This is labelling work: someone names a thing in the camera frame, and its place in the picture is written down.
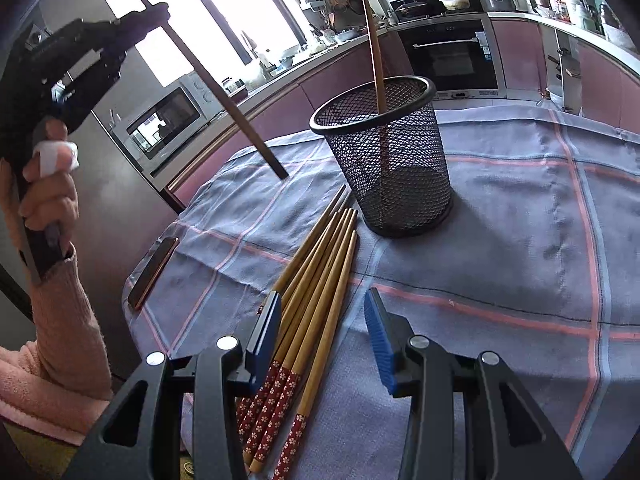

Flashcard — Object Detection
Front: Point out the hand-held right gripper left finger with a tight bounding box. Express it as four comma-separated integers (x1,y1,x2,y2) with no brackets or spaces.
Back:
62,290,283,480

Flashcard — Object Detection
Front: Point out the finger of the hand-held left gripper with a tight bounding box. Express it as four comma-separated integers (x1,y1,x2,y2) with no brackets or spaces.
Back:
75,3,171,42
62,30,147,132

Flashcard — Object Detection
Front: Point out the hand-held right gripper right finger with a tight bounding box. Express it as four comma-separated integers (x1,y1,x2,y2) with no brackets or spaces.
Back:
364,287,583,480

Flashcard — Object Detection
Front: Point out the bunch of bamboo chopsticks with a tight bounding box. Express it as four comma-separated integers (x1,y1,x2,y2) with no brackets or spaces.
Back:
235,184,361,476

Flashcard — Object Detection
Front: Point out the red-ended bamboo chopstick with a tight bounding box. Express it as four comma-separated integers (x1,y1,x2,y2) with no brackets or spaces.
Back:
360,0,393,176
131,0,291,181

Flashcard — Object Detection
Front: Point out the black mesh utensil holder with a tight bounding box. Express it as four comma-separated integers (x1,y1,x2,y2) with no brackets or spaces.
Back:
308,75,453,239

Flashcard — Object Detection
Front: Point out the person's left forearm pink sleeve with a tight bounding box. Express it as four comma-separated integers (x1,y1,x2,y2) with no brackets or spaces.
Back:
0,240,113,447

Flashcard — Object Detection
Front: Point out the person's left hand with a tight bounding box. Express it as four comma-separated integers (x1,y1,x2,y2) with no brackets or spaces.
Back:
19,116,82,242

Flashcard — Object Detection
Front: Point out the white toaster oven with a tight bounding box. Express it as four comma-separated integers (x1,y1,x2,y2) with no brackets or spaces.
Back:
110,70,228,163

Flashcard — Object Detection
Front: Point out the kitchen window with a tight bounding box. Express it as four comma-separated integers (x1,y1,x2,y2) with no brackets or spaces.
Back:
102,0,306,86

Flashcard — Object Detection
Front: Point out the black smartphone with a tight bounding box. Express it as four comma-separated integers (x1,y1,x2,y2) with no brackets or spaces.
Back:
126,236,180,311

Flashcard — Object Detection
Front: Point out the blue checked tablecloth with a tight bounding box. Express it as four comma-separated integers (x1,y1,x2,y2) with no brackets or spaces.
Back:
122,105,640,480

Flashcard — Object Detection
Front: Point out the pink base cabinets long run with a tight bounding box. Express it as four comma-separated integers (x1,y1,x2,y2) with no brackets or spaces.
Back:
167,30,416,206

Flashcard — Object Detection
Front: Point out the black lidded pot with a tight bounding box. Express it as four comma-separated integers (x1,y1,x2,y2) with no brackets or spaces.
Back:
392,0,431,16

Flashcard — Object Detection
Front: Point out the built-in black oven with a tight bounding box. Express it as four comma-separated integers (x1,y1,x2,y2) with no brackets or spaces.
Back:
395,14,503,98

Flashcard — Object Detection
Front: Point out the pink base cabinets curved run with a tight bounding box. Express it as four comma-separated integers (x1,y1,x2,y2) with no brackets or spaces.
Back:
490,12,640,133

